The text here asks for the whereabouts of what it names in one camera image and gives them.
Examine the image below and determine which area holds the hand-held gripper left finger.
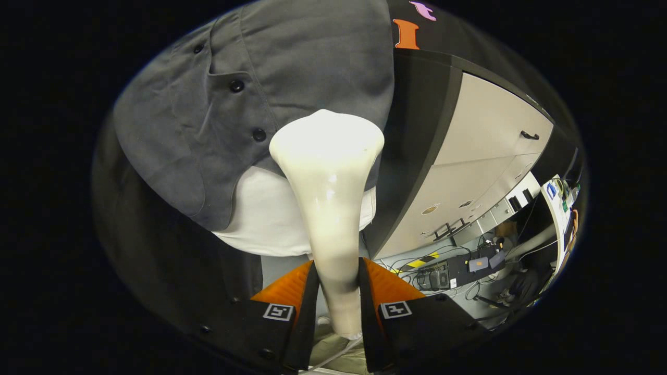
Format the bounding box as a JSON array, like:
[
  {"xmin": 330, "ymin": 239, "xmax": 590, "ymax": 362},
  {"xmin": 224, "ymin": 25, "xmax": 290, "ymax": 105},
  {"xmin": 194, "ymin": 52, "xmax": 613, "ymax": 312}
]
[{"xmin": 189, "ymin": 260, "xmax": 319, "ymax": 374}]

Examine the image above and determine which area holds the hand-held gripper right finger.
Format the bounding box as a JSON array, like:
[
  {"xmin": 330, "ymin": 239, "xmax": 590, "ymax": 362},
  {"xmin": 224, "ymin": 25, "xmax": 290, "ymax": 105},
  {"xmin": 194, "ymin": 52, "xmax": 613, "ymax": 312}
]
[{"xmin": 357, "ymin": 257, "xmax": 493, "ymax": 374}]

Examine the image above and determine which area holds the grey button-up shirt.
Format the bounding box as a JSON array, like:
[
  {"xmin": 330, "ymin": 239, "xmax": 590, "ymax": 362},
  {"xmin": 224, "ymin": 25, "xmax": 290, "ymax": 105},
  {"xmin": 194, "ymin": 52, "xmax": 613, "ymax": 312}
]
[{"xmin": 113, "ymin": 0, "xmax": 395, "ymax": 232}]

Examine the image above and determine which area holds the black floor equipment box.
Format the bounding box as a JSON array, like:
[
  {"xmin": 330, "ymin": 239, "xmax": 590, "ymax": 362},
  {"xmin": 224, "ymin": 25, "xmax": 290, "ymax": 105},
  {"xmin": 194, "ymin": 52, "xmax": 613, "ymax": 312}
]
[{"xmin": 417, "ymin": 245, "xmax": 507, "ymax": 291}]

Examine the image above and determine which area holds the black backdrop cloth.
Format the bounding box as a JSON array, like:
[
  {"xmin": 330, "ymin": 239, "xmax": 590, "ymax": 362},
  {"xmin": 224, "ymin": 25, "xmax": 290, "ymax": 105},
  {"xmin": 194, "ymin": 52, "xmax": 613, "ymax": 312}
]
[{"xmin": 93, "ymin": 0, "xmax": 553, "ymax": 344}]

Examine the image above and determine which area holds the white drawer unit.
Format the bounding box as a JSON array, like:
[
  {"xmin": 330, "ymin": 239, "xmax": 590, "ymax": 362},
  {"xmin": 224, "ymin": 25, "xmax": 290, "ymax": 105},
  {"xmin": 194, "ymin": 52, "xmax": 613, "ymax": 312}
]
[{"xmin": 453, "ymin": 171, "xmax": 542, "ymax": 245}]

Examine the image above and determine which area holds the white side desk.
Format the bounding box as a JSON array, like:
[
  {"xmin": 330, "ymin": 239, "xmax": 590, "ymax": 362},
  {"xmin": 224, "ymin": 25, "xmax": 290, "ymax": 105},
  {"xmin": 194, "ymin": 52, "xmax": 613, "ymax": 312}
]
[{"xmin": 539, "ymin": 174, "xmax": 580, "ymax": 277}]

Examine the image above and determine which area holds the beige cabinet with dark top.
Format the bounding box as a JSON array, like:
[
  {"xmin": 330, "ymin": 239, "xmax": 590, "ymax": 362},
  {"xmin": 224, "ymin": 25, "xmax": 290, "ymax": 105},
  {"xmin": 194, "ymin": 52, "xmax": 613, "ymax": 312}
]
[{"xmin": 363, "ymin": 49, "xmax": 579, "ymax": 259}]

